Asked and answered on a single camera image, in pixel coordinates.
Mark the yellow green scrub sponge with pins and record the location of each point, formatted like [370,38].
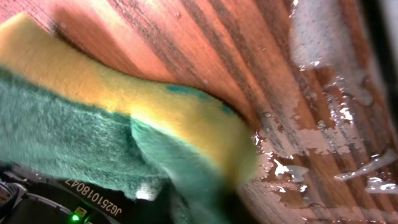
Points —
[68,116]

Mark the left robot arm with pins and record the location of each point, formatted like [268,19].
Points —
[29,197]

